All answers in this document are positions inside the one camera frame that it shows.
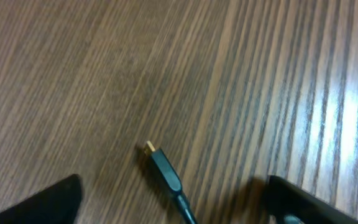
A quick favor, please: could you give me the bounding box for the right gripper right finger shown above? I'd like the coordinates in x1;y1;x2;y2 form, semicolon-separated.
264;175;358;224

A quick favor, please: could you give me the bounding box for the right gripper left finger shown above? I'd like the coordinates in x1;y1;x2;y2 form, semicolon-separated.
0;174;83;224

